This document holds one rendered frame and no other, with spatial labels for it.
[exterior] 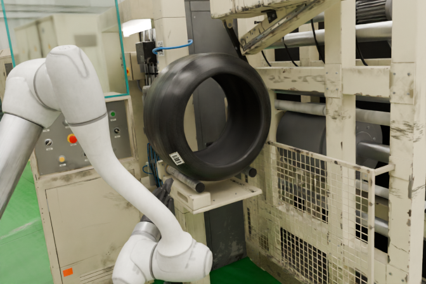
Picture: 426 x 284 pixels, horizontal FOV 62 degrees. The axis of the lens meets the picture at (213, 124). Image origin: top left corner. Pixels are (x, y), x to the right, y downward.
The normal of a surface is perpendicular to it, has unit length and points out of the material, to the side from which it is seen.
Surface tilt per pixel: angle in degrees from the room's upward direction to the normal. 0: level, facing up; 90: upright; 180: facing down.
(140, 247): 20
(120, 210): 90
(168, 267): 92
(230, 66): 80
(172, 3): 90
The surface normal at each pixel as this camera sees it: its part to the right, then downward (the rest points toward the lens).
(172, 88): -0.22, -0.23
